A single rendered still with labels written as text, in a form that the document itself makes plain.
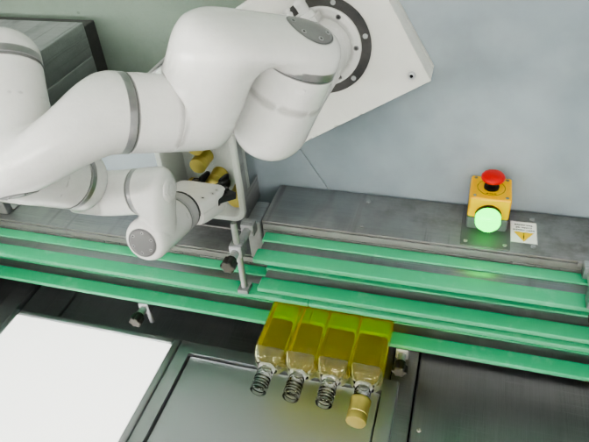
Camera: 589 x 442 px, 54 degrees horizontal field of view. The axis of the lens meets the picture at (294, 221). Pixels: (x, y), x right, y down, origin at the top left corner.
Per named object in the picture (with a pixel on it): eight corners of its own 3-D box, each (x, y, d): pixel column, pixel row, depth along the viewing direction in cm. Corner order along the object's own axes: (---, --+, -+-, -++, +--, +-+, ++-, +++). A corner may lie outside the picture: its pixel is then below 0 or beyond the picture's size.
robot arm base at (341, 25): (260, 14, 93) (226, 45, 80) (325, -29, 86) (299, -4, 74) (311, 96, 98) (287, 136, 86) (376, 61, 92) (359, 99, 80)
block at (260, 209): (259, 235, 122) (248, 257, 117) (254, 199, 116) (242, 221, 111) (275, 238, 121) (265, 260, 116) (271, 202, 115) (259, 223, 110)
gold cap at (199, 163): (196, 146, 118) (188, 158, 115) (212, 148, 117) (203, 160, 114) (199, 160, 120) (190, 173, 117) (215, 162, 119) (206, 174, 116)
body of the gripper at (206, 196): (153, 228, 106) (180, 205, 116) (204, 236, 104) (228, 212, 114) (150, 189, 103) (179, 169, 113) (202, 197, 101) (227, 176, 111)
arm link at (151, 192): (102, 178, 90) (154, 174, 87) (137, 158, 99) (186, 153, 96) (128, 265, 95) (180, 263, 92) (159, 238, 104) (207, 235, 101)
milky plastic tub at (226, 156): (186, 189, 128) (169, 213, 122) (165, 97, 114) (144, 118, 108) (260, 197, 124) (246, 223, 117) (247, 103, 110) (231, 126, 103)
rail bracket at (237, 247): (250, 264, 118) (227, 309, 109) (238, 198, 108) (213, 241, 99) (263, 266, 118) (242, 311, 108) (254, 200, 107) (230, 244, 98)
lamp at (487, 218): (472, 223, 104) (472, 234, 102) (476, 203, 101) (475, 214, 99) (499, 226, 103) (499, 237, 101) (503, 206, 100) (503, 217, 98)
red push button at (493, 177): (479, 195, 102) (481, 179, 100) (479, 181, 105) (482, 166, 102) (502, 197, 101) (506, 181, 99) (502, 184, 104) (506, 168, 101)
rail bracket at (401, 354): (397, 335, 121) (386, 388, 111) (398, 312, 116) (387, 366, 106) (416, 338, 120) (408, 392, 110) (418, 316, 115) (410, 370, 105)
